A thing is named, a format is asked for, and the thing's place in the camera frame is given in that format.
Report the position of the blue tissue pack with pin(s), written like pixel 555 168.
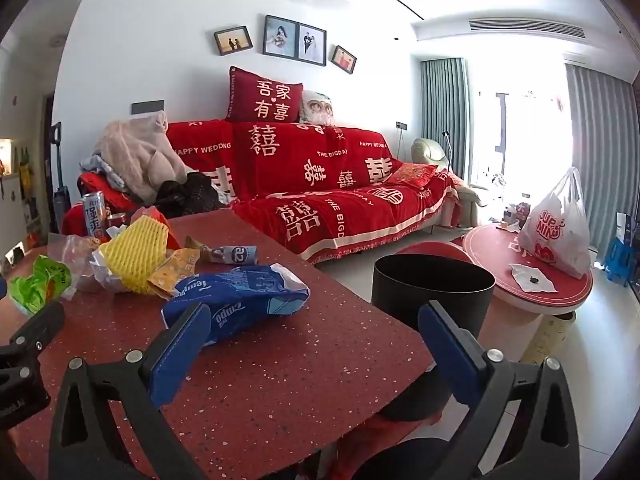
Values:
pixel 239 298

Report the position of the blue plastic stool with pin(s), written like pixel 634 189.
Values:
pixel 620 262

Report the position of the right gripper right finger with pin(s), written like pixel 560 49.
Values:
pixel 543 443

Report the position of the orange snack wrapper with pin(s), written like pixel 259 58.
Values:
pixel 179 265

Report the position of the white plastic shopping bag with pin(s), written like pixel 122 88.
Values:
pixel 556 231

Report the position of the red round coffee table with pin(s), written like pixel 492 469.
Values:
pixel 533 307

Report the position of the beige armchair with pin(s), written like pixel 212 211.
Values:
pixel 430 152

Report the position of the small photo frame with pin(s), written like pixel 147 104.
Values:
pixel 232 40
pixel 343 59

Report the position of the black clothing pile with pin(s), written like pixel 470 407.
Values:
pixel 194 196

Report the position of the red dotted plastic bag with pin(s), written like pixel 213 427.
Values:
pixel 153 213

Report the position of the red curved stool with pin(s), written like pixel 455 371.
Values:
pixel 437 248

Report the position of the white napkin on table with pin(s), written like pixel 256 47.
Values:
pixel 531 279

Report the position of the green plastic wrapper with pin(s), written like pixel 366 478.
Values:
pixel 49 279

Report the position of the left teal curtain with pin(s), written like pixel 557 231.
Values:
pixel 446 109

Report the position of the red square pillow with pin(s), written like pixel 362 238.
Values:
pixel 253 97

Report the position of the red covered sofa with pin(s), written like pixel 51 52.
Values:
pixel 319 191

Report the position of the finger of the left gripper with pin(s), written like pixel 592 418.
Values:
pixel 41 328

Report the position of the double wedding photo frame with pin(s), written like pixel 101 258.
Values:
pixel 283 38

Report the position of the small red embroidered cushion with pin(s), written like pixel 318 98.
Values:
pixel 415 175

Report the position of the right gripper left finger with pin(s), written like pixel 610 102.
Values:
pixel 85 442

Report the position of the small right photo frame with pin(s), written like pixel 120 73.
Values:
pixel 343 59

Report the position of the silver drink can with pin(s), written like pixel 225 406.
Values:
pixel 93 205

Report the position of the black upright vacuum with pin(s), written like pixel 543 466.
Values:
pixel 61 196

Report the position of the pink fluffy coat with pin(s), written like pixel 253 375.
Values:
pixel 140 153

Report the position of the white sideboard cabinet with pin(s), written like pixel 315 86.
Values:
pixel 18 195

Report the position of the blue a2 milk pouch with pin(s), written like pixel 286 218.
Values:
pixel 231 254

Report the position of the white printed cushion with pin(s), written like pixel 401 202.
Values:
pixel 316 109

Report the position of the small left photo frame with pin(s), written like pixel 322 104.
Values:
pixel 232 40

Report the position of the right grey curtain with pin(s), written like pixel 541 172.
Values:
pixel 605 148

